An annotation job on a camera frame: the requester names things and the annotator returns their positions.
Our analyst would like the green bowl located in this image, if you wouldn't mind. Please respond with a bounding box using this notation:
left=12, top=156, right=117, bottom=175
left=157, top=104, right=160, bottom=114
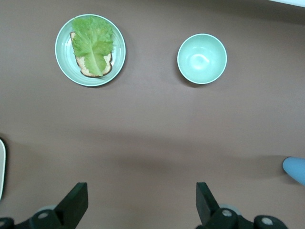
left=176, top=33, right=228, bottom=85

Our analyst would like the toasted bread slice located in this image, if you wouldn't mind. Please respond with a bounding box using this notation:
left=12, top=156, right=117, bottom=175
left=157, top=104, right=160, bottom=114
left=69, top=32, right=114, bottom=78

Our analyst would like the green lettuce leaf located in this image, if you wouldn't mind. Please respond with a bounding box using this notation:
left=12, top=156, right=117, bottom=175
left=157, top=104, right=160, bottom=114
left=71, top=15, right=115, bottom=77

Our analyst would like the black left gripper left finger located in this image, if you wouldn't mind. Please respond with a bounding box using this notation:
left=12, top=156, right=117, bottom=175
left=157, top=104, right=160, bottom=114
left=14, top=182, right=89, bottom=229

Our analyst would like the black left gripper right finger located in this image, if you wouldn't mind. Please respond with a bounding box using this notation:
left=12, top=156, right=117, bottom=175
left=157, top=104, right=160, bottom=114
left=195, top=182, right=254, bottom=229

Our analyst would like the green plate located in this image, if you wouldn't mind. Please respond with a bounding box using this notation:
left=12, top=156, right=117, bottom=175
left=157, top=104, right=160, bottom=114
left=55, top=14, right=127, bottom=87

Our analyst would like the blue cup with paper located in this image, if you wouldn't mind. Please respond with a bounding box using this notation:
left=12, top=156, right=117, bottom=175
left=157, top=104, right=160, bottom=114
left=282, top=156, right=305, bottom=186

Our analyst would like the cream white toaster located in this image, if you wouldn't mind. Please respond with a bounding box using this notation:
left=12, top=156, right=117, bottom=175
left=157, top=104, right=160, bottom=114
left=0, top=137, right=8, bottom=202

